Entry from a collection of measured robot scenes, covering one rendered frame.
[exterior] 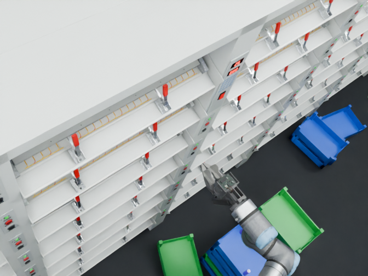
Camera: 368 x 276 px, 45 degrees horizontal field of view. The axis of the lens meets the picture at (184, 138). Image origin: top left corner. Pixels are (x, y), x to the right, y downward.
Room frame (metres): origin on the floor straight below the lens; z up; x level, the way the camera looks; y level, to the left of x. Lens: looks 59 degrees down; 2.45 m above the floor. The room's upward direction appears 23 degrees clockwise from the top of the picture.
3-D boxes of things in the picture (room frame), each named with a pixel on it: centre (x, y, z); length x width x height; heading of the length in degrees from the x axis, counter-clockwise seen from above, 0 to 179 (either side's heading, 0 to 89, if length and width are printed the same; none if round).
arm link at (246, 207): (0.68, -0.30, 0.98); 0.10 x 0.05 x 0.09; 149
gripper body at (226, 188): (0.73, -0.23, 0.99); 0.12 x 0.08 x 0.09; 59
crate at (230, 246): (0.76, -0.53, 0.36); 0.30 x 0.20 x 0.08; 59
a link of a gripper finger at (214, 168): (0.80, -0.15, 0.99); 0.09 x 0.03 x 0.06; 59
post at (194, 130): (0.89, 0.03, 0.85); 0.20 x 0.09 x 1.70; 59
